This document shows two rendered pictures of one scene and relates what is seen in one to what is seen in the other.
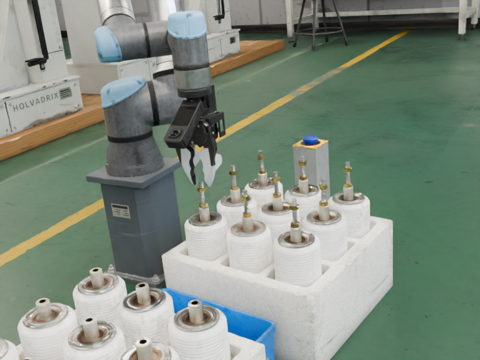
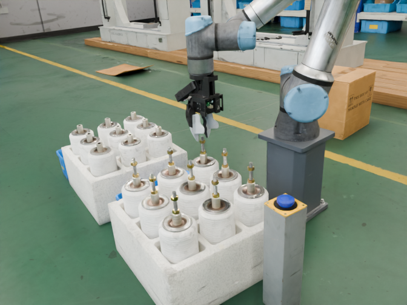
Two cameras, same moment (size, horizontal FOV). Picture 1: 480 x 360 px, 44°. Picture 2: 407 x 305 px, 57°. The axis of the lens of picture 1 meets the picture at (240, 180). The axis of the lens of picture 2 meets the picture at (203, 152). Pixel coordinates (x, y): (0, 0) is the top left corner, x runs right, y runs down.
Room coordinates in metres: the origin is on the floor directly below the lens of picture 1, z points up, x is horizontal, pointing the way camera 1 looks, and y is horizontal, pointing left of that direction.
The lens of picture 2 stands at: (1.61, -0.93, 0.79)
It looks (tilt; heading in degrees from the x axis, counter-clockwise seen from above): 25 degrees down; 110
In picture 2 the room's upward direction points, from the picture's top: 4 degrees counter-clockwise
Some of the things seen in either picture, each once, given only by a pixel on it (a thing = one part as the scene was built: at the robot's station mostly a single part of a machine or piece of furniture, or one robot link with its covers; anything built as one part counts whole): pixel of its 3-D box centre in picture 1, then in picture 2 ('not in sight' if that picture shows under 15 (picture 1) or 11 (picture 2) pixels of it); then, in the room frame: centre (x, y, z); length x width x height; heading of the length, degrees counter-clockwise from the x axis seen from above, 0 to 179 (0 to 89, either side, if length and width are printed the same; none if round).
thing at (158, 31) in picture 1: (173, 37); (235, 35); (1.34, 0.12, 0.64); 0.11 x 0.11 x 0.08; 12
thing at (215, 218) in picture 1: (205, 219); (203, 161); (1.23, 0.09, 0.25); 0.08 x 0.08 x 0.01
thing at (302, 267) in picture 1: (298, 279); (141, 210); (1.09, -0.10, 0.16); 0.10 x 0.10 x 0.18
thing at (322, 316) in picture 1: (282, 271); (195, 233); (1.25, -0.08, 0.09); 0.39 x 0.39 x 0.18; 53
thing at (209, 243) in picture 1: (209, 255); (205, 186); (1.23, 0.09, 0.16); 0.10 x 0.10 x 0.18
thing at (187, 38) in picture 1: (188, 39); (200, 37); (1.25, 0.08, 0.64); 0.09 x 0.08 x 0.11; 12
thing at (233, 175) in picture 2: (236, 200); (225, 175); (1.33, 0.01, 0.25); 0.08 x 0.08 x 0.01
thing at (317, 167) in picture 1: (313, 197); (283, 258); (1.53, -0.20, 0.16); 0.07 x 0.07 x 0.31; 53
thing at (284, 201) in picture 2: (310, 141); (285, 202); (1.53, -0.20, 0.32); 0.04 x 0.04 x 0.02
